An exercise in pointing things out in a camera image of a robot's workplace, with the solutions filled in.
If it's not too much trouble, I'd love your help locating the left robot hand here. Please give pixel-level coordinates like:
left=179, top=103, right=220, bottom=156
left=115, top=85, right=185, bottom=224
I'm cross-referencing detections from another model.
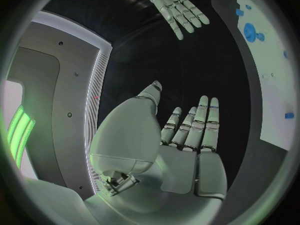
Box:
left=84, top=80, right=229, bottom=225

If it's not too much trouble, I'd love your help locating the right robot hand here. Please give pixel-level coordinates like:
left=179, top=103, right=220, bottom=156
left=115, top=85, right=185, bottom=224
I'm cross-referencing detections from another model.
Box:
left=144, top=0, right=211, bottom=41

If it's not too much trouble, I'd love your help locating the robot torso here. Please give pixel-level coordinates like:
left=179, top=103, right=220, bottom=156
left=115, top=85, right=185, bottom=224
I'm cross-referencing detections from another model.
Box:
left=1, top=10, right=114, bottom=199

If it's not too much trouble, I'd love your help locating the white task board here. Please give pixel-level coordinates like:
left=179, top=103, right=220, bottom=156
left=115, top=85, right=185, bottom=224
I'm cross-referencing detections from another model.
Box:
left=234, top=0, right=299, bottom=152

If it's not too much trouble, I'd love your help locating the glowing light bar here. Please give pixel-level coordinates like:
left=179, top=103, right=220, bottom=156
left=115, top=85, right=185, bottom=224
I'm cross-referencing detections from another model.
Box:
left=6, top=104, right=37, bottom=171

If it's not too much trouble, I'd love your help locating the blue gear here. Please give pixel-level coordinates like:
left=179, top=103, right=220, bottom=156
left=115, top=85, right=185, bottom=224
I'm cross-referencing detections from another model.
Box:
left=242, top=22, right=257, bottom=43

